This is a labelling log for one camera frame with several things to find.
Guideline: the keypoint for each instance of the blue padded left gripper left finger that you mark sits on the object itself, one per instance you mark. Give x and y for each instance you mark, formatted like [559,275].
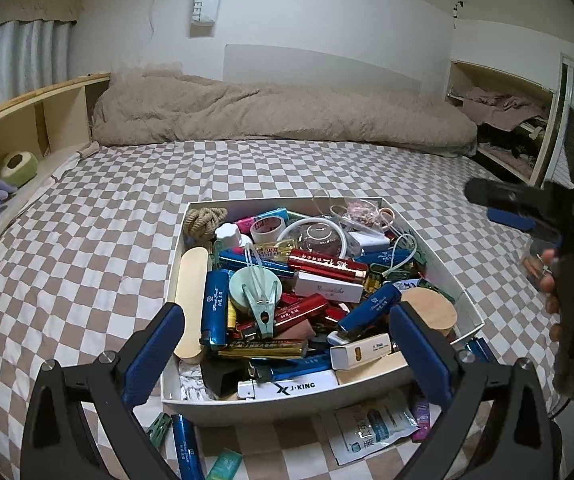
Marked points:
[57,442]

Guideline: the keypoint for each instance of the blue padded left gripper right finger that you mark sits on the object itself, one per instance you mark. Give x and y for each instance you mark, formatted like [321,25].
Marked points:
[517,441]

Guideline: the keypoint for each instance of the green clothespin with white loop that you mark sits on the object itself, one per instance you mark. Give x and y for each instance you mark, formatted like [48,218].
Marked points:
[262,309]

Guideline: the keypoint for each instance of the person's right hand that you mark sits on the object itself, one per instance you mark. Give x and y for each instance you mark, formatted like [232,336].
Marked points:
[548,287]

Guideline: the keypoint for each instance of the dark green clothespin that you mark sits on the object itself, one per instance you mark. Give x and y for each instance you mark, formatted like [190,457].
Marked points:
[157,431]

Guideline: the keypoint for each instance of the blue screwdriver pen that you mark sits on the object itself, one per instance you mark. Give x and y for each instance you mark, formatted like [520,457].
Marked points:
[481,351]

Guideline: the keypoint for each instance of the dark blue lighter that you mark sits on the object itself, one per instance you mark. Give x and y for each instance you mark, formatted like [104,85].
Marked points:
[186,447]

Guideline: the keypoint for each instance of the round wooden lid box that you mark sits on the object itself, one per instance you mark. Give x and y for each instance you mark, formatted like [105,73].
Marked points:
[435,310]

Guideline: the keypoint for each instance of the white and blue sachet packet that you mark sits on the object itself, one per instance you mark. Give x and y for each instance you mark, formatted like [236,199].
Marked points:
[362,429]

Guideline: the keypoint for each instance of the teal lighter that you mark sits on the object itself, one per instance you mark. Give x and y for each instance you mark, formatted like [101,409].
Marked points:
[226,466]

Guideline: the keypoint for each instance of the blue lighter in box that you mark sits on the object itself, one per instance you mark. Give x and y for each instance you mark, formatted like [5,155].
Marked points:
[214,312]

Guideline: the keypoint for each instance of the white J-King box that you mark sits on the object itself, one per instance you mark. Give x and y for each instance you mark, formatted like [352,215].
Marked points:
[287,388]

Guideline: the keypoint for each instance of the cream oblong case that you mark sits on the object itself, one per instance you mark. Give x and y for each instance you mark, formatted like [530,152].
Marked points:
[190,282]

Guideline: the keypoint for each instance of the mint round compact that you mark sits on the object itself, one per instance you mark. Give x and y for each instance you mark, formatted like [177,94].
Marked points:
[249,280]

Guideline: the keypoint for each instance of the red metallic lighter box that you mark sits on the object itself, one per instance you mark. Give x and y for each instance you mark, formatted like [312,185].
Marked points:
[328,266]

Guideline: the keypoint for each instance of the green avocado plush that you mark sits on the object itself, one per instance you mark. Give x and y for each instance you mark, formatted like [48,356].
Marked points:
[18,168]

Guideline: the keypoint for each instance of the white tape roll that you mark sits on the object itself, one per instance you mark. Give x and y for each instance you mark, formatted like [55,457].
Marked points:
[267,229]

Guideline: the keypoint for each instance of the wooden headboard shelf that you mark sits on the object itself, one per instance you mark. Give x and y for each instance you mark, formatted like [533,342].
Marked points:
[52,123]

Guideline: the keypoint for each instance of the beige duvet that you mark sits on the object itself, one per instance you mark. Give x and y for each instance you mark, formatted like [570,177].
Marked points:
[159,103]

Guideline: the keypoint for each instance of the grey curtain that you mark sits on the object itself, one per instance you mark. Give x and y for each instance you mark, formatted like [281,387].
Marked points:
[33,55]

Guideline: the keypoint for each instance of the white hanging paper bag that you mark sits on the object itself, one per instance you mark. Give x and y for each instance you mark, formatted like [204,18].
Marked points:
[203,17]

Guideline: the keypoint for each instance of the wall closet with clothes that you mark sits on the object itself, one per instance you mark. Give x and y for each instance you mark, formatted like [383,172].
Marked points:
[517,119]

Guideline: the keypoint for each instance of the knotted rope ball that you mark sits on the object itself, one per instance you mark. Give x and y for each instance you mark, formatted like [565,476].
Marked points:
[201,223]

